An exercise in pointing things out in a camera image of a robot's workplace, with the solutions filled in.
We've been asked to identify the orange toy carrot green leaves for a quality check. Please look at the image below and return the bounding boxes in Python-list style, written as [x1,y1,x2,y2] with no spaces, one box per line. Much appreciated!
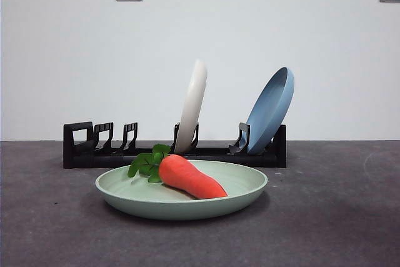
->
[127,143,229,199]

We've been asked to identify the green plate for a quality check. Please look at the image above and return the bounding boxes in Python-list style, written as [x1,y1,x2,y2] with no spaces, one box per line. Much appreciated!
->
[94,159,269,221]

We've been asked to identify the white plate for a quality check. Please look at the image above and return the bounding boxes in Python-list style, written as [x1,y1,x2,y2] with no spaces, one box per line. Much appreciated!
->
[174,59,208,154]

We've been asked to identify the blue plate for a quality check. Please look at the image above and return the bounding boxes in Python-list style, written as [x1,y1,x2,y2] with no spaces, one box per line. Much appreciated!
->
[246,66,295,155]

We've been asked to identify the black plate rack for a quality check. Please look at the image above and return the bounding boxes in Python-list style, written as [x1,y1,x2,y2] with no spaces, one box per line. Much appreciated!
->
[62,121,288,169]

